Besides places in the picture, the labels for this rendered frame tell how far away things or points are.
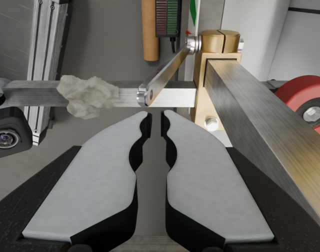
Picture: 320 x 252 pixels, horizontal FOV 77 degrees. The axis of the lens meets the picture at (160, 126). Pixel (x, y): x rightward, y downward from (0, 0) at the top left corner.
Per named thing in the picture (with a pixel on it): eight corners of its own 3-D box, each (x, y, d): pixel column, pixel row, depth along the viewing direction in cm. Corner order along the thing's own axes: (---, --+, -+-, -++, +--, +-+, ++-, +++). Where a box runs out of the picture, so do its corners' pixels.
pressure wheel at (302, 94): (243, 103, 37) (272, 142, 27) (254, 58, 32) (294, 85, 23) (287, 103, 37) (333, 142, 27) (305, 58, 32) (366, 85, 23)
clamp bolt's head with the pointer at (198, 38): (177, 39, 39) (184, 56, 26) (177, 25, 37) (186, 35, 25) (187, 39, 39) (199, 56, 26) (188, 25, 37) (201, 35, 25)
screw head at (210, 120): (203, 128, 31) (204, 133, 30) (204, 116, 30) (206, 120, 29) (217, 128, 31) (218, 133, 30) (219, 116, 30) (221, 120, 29)
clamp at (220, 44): (189, 114, 35) (193, 130, 31) (197, 29, 28) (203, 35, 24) (221, 114, 35) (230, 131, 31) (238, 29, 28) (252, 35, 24)
